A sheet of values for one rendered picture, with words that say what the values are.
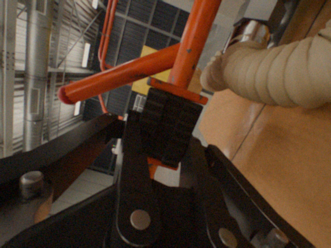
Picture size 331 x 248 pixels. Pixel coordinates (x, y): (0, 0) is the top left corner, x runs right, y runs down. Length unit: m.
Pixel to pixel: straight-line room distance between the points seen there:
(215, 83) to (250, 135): 0.09
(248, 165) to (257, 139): 0.04
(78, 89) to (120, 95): 11.06
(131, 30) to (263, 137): 11.13
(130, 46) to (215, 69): 10.92
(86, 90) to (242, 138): 0.22
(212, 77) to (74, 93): 0.17
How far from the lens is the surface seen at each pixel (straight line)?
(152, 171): 0.17
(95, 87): 0.17
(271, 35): 0.22
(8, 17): 2.81
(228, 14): 1.28
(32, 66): 6.02
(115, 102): 11.39
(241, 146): 0.24
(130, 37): 11.18
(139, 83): 7.52
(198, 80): 1.69
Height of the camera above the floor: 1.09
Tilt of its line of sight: 7 degrees down
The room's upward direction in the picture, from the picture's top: 72 degrees counter-clockwise
